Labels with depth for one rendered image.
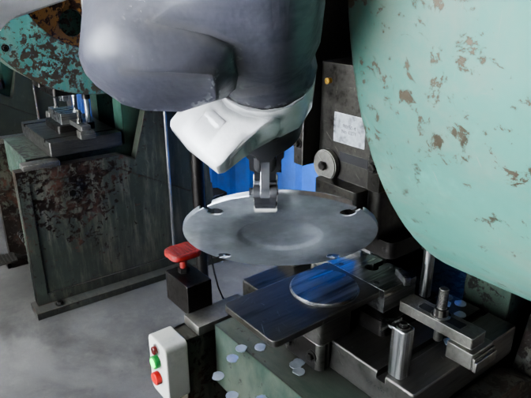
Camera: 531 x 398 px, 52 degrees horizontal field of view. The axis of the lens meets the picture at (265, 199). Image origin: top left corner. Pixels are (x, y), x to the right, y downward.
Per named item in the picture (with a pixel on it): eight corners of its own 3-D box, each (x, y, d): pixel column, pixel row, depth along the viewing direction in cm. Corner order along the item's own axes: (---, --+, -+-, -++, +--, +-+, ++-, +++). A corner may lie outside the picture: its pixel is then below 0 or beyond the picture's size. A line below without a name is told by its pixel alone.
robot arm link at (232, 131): (315, 25, 47) (310, 65, 52) (171, 25, 48) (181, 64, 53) (321, 152, 42) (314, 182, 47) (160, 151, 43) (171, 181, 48)
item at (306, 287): (273, 410, 88) (273, 340, 83) (224, 366, 98) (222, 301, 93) (377, 351, 102) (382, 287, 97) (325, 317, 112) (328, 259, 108)
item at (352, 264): (382, 313, 99) (385, 290, 97) (325, 279, 110) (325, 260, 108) (414, 296, 104) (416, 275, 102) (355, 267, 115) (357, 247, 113)
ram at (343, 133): (358, 248, 89) (371, 61, 78) (297, 219, 100) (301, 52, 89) (424, 221, 98) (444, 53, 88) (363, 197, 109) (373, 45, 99)
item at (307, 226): (416, 237, 82) (416, 232, 82) (284, 172, 63) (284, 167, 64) (277, 275, 100) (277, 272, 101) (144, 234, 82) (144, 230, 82)
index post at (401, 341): (400, 381, 86) (405, 330, 83) (385, 371, 88) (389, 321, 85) (411, 374, 88) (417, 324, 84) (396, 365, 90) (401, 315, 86)
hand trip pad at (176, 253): (177, 290, 116) (175, 257, 113) (163, 279, 120) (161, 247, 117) (205, 279, 120) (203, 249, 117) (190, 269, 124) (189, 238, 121)
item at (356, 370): (409, 426, 85) (413, 396, 83) (242, 303, 118) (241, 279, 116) (511, 352, 102) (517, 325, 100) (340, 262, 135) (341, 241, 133)
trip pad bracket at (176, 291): (192, 362, 119) (187, 283, 112) (170, 340, 126) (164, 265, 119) (215, 351, 123) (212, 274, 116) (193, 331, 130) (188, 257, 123)
